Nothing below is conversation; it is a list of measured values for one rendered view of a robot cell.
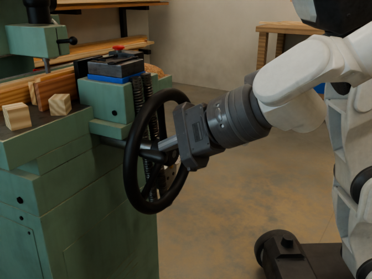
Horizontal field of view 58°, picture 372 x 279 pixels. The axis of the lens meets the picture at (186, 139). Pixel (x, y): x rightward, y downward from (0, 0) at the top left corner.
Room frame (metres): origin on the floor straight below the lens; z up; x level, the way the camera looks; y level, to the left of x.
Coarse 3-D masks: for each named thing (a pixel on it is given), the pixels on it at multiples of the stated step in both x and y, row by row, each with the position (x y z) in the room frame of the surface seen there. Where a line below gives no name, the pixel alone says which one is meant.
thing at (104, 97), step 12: (84, 84) 0.76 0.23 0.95; (96, 84) 0.74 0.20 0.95; (108, 84) 0.73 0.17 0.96; (120, 84) 0.72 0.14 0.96; (156, 84) 0.82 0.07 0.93; (84, 96) 0.76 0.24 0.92; (96, 96) 0.74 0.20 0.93; (108, 96) 0.73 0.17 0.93; (120, 96) 0.71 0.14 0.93; (132, 96) 0.73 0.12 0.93; (96, 108) 0.74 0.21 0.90; (108, 108) 0.73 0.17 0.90; (120, 108) 0.71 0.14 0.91; (132, 108) 0.73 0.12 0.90; (108, 120) 0.73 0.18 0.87; (120, 120) 0.71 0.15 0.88; (132, 120) 0.73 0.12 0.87
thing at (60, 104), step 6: (54, 96) 0.71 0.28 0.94; (60, 96) 0.71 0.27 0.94; (66, 96) 0.71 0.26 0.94; (54, 102) 0.68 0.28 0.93; (60, 102) 0.69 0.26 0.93; (66, 102) 0.70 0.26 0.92; (54, 108) 0.68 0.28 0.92; (60, 108) 0.69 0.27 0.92; (66, 108) 0.69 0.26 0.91; (54, 114) 0.68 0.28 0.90; (60, 114) 0.69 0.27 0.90; (66, 114) 0.69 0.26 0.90
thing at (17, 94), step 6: (24, 84) 0.80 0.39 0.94; (0, 90) 0.74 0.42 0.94; (6, 90) 0.74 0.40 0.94; (12, 90) 0.75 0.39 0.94; (18, 90) 0.76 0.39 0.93; (24, 90) 0.78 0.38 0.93; (0, 96) 0.72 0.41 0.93; (6, 96) 0.73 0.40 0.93; (12, 96) 0.75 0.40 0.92; (18, 96) 0.76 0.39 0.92; (24, 96) 0.77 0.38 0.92; (0, 102) 0.72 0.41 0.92; (6, 102) 0.73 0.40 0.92; (12, 102) 0.74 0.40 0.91; (24, 102) 0.77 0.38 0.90; (0, 108) 0.71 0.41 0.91
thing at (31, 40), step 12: (12, 24) 0.87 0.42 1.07; (24, 24) 0.87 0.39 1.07; (36, 24) 0.87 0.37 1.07; (48, 24) 0.87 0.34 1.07; (12, 36) 0.85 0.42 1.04; (24, 36) 0.83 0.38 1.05; (36, 36) 0.81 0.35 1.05; (48, 36) 0.81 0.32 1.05; (60, 36) 0.84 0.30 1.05; (12, 48) 0.86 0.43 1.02; (24, 48) 0.84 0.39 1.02; (36, 48) 0.82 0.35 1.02; (48, 48) 0.80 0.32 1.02; (60, 48) 0.84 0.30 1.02; (48, 60) 0.85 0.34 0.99
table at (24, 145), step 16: (160, 80) 1.01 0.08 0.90; (0, 112) 0.71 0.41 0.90; (32, 112) 0.71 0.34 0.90; (48, 112) 0.71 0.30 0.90; (80, 112) 0.72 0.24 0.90; (0, 128) 0.61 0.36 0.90; (32, 128) 0.61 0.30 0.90; (48, 128) 0.64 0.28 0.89; (64, 128) 0.67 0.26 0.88; (80, 128) 0.71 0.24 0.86; (96, 128) 0.72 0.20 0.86; (112, 128) 0.70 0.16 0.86; (128, 128) 0.71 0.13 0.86; (0, 144) 0.55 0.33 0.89; (16, 144) 0.57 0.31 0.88; (32, 144) 0.60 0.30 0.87; (48, 144) 0.63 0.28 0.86; (0, 160) 0.56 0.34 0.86; (16, 160) 0.56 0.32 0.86
